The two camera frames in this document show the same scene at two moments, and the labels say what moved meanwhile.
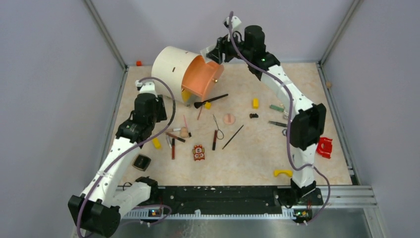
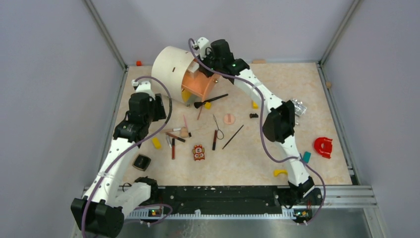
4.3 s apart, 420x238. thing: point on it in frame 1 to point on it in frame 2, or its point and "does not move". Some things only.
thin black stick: (232, 137) does not move
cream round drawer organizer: (184, 76) does not move
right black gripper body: (232, 49) to (209, 66)
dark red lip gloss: (214, 143) does not move
